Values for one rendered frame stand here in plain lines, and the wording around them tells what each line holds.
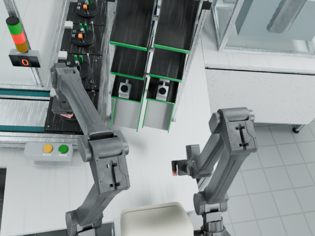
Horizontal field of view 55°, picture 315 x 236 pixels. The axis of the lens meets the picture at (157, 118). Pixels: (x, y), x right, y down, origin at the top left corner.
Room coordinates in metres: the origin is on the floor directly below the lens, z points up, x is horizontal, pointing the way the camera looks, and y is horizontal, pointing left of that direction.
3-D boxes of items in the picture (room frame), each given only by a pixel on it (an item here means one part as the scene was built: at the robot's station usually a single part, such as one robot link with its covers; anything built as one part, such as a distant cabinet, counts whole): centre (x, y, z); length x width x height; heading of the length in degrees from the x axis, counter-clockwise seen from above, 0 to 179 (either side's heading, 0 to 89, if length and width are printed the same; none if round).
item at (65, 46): (1.26, 0.52, 1.01); 0.24 x 0.24 x 0.13; 11
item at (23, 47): (0.85, 0.63, 1.29); 0.05 x 0.05 x 0.05
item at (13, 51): (0.85, 0.63, 1.29); 0.12 x 0.05 x 0.25; 101
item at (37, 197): (0.63, 0.24, 0.84); 0.90 x 0.70 x 0.03; 109
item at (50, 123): (0.77, 0.43, 0.96); 0.24 x 0.24 x 0.02; 11
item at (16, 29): (0.85, 0.63, 1.39); 0.05 x 0.05 x 0.05
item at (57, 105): (0.59, 0.34, 1.34); 0.10 x 0.07 x 0.07; 101
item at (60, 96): (0.59, 0.34, 1.40); 0.07 x 0.06 x 0.07; 31
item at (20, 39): (0.85, 0.63, 1.34); 0.05 x 0.05 x 0.05
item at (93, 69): (1.02, 0.48, 1.01); 0.24 x 0.24 x 0.13; 11
